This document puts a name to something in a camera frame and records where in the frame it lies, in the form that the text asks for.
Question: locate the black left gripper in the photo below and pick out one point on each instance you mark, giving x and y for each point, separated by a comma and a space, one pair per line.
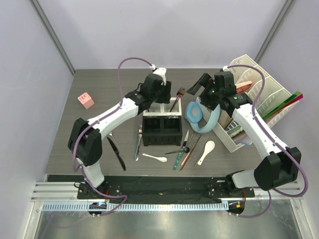
165, 96

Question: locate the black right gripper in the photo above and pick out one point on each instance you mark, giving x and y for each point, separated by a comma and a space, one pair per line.
204, 80

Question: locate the black knife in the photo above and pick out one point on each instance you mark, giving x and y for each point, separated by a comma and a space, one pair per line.
117, 153

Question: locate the rose gold fork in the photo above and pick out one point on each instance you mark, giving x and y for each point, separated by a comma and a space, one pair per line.
181, 92

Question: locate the teal chopstick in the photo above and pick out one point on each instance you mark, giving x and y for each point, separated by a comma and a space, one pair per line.
136, 155

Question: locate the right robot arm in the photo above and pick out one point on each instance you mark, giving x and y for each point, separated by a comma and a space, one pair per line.
279, 162

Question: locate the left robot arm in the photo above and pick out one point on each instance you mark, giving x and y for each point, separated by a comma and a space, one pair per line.
86, 137

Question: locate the light blue headphones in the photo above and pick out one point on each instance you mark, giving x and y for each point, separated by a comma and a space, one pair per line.
193, 115

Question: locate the white slotted utensil caddy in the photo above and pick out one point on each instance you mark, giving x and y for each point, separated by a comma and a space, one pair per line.
163, 110

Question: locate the black slotted utensil caddy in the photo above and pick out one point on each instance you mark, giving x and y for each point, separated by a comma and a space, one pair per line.
162, 130

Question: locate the red book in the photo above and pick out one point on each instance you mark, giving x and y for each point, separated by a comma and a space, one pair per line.
243, 87

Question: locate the dark brown chopstick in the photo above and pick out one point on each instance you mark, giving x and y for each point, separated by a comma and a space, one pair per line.
189, 156

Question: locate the large white ceramic spoon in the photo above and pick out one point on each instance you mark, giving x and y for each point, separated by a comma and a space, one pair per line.
209, 146

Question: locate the rose gold chopstick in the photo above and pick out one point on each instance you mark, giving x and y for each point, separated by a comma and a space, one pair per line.
191, 150

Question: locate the silver spoon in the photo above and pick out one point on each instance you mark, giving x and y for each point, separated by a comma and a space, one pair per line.
110, 134

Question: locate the silver chopstick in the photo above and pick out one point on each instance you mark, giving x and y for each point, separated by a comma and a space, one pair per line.
200, 158

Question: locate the small black spoon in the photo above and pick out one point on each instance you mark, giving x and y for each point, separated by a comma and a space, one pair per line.
183, 149

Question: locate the green patterned chopstick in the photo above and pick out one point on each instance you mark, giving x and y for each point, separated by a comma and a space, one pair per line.
177, 160

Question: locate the pink cube power adapter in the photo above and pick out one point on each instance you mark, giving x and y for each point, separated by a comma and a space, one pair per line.
86, 100

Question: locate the small white ceramic spoon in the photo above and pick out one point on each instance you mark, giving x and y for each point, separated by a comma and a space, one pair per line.
161, 159

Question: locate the green and magenta folders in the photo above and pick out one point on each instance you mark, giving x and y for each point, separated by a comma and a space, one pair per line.
294, 97

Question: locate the black mounting base plate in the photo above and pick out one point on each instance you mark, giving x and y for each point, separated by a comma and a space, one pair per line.
152, 189

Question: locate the aluminium frame rail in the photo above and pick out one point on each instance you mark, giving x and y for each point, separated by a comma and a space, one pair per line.
74, 196

